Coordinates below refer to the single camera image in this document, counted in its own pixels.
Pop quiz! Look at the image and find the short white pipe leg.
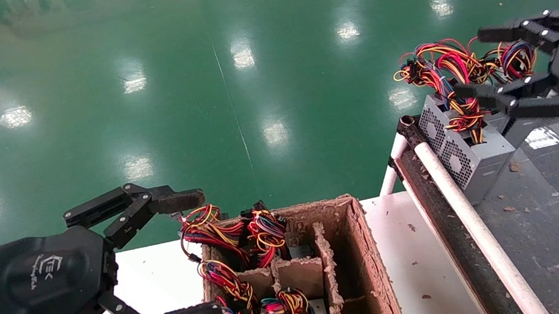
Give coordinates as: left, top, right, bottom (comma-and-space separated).
373, 132, 415, 197

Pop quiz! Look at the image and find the dark brown pipe joint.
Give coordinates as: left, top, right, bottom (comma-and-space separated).
396, 113, 426, 150

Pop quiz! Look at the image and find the long white rail pipe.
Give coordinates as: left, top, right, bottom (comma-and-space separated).
413, 129, 551, 314

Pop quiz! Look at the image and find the brown cardboard divider box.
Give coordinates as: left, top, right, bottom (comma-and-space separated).
189, 189, 409, 314

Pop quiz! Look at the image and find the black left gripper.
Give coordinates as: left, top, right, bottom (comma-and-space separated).
0, 174, 223, 314

